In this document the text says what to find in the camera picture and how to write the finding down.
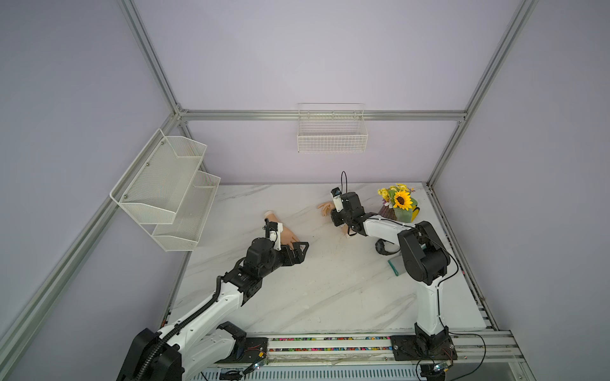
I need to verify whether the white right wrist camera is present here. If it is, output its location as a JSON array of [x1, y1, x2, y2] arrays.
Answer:
[[330, 187, 343, 212]]

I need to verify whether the artificial sunflower bouquet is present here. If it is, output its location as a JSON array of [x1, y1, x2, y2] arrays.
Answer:
[[377, 184, 419, 223]]

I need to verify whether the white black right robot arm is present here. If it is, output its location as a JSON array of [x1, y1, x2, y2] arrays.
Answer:
[[330, 188, 451, 355]]

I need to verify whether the aluminium frame back rail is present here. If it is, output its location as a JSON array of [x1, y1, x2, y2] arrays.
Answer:
[[180, 110, 467, 122]]

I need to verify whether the white wire wall basket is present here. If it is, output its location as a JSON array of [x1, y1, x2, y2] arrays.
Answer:
[[297, 103, 369, 153]]

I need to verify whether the purple ribbed glass vase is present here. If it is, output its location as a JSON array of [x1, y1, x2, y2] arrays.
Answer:
[[378, 205, 397, 221]]

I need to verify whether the mannequin hand with white watch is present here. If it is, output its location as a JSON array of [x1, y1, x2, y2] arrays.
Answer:
[[317, 202, 348, 237]]

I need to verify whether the green white work glove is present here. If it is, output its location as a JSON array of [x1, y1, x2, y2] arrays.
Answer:
[[388, 257, 406, 277]]

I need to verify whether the aluminium frame right post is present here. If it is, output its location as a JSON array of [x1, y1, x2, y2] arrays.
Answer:
[[427, 0, 538, 189]]

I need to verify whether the aluminium frame left post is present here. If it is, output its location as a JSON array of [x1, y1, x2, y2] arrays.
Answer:
[[118, 0, 181, 114]]

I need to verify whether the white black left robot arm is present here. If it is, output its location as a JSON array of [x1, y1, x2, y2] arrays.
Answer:
[[117, 237, 309, 380]]

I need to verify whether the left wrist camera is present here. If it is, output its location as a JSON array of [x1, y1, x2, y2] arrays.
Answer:
[[265, 218, 283, 251]]

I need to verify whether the mannequin hand with black watch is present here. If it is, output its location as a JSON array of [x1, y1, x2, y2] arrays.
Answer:
[[264, 211, 300, 249]]

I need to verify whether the white two-tier mesh shelf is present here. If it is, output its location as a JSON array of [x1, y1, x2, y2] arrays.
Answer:
[[110, 130, 221, 252]]

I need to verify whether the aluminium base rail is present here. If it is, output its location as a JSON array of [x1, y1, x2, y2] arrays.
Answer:
[[190, 332, 525, 370]]

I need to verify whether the aluminium frame post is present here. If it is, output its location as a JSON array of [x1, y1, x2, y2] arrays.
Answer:
[[118, 0, 181, 114], [427, 0, 538, 189]]

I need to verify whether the black strap wrist watch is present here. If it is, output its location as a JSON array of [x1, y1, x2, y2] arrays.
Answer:
[[375, 239, 400, 257]]

